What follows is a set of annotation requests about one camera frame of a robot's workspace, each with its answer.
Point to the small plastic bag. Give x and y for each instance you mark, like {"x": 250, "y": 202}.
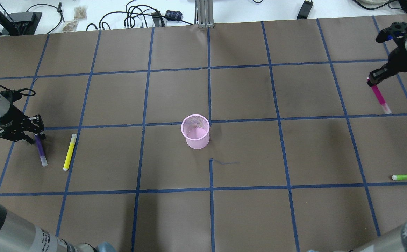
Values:
{"x": 70, "y": 26}
{"x": 80, "y": 13}

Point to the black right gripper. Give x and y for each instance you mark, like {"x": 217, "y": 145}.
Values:
{"x": 398, "y": 60}

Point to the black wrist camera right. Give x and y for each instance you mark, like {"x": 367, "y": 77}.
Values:
{"x": 397, "y": 31}

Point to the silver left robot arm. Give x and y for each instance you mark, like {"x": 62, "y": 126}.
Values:
{"x": 16, "y": 233}

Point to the pink marker pen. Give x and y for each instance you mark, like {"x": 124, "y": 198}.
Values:
{"x": 379, "y": 97}

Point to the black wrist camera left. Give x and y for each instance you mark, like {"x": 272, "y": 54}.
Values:
{"x": 15, "y": 95}

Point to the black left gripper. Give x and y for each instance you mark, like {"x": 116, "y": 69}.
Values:
{"x": 10, "y": 116}

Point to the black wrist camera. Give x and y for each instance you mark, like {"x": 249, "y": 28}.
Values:
{"x": 15, "y": 95}
{"x": 397, "y": 31}

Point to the black power adapter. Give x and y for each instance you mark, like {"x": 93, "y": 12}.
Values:
{"x": 305, "y": 10}

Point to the pink mesh cup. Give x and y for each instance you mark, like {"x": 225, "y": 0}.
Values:
{"x": 195, "y": 128}

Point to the aluminium frame post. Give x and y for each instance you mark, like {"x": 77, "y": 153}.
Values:
{"x": 204, "y": 13}

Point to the black camera stand base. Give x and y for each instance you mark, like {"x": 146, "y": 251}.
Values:
{"x": 25, "y": 22}

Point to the yellow highlighter pen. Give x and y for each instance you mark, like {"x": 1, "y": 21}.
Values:
{"x": 70, "y": 152}

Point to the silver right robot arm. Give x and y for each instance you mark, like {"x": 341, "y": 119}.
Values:
{"x": 396, "y": 239}

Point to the purple marker pen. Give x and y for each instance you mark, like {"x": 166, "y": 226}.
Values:
{"x": 41, "y": 151}

